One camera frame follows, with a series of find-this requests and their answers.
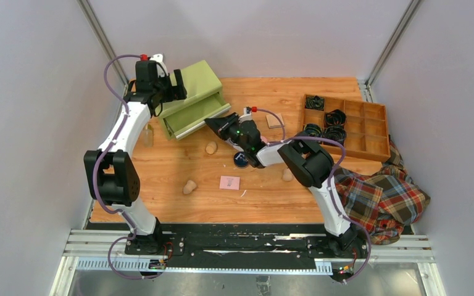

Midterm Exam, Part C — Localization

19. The dark blue round compact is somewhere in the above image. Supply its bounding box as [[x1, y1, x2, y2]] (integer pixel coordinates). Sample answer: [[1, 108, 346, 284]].
[[233, 152, 249, 168]]

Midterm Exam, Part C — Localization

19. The beige makeup sponge right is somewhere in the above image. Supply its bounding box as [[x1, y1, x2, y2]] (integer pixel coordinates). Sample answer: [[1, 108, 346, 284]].
[[282, 168, 294, 182]]

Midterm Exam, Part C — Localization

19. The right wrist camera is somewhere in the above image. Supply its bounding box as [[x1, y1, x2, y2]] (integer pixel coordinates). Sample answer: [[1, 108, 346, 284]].
[[238, 107, 254, 123]]

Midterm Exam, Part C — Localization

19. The green metal drawer cabinet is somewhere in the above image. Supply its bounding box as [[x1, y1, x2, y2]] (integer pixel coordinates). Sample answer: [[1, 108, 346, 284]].
[[157, 60, 231, 140]]

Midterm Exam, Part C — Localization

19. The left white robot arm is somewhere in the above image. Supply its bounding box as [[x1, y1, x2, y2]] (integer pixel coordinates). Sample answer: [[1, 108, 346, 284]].
[[83, 58, 187, 255]]

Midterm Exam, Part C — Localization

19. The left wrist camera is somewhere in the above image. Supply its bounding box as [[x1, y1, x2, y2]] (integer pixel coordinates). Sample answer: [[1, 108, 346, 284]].
[[149, 53, 169, 77]]

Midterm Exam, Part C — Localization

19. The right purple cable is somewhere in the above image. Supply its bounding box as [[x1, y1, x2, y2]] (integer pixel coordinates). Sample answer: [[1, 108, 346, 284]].
[[250, 106, 373, 284]]

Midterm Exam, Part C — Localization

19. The black hair tie bundle left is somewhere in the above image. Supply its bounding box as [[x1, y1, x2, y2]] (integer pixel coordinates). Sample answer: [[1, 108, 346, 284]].
[[303, 123, 323, 140]]

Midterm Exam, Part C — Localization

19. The aluminium frame rail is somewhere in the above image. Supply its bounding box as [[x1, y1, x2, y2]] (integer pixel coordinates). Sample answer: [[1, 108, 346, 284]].
[[50, 224, 446, 295]]

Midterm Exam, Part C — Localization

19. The beige makeup sponge centre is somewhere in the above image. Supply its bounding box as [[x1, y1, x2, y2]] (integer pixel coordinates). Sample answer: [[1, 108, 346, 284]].
[[205, 141, 218, 155]]

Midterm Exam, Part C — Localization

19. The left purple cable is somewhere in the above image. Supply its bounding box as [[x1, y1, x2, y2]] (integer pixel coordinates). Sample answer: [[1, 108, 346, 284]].
[[93, 53, 168, 281]]

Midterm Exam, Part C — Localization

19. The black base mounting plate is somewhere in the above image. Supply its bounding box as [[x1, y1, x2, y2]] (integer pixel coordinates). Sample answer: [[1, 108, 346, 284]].
[[85, 222, 371, 273]]

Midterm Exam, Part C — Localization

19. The pink square card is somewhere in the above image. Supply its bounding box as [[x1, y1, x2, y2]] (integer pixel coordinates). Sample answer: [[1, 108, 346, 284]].
[[219, 176, 240, 191]]

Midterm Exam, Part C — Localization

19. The wooden compartment organizer tray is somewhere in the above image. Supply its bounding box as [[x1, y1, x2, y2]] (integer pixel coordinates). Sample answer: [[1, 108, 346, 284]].
[[300, 94, 390, 162]]

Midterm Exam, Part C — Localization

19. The purple cable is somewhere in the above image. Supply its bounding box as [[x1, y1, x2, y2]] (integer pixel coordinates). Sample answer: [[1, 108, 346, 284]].
[[93, 53, 168, 281], [250, 106, 373, 284]]

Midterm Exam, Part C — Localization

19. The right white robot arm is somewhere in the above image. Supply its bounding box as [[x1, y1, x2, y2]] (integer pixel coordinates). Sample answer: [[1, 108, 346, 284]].
[[204, 107, 357, 257]]

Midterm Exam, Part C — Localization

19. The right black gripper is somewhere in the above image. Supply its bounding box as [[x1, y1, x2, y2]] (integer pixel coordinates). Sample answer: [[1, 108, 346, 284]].
[[206, 113, 251, 153]]

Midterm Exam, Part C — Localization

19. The plaid flannel shirt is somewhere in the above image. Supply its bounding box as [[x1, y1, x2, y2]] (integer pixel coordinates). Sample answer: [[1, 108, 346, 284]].
[[334, 141, 431, 245]]

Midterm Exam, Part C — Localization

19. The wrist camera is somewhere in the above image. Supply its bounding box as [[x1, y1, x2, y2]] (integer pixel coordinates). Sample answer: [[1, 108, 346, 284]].
[[149, 53, 169, 77], [238, 107, 254, 123]]

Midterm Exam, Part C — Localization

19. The beige makeup sponge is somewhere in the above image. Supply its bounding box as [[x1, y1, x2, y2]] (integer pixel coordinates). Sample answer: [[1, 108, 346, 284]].
[[205, 141, 218, 155], [282, 168, 294, 182], [183, 180, 198, 195]]

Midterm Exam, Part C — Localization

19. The clear glass perfume bottle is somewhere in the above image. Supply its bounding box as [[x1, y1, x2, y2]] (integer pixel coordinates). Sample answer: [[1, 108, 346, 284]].
[[141, 123, 154, 147]]

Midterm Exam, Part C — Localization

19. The beige makeup sponge front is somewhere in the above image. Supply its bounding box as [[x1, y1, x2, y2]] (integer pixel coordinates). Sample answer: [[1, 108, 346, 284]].
[[183, 180, 198, 195]]

